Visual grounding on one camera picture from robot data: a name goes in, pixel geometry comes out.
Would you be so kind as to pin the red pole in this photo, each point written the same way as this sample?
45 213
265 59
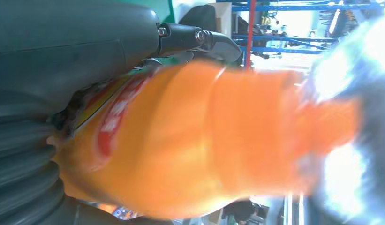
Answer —
249 31

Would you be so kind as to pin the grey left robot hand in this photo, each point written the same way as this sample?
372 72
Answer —
71 46

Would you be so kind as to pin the orange detergent bottle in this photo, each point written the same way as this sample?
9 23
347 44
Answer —
195 139

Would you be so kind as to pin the blue metal shelf rack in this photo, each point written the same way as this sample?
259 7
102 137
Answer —
285 38

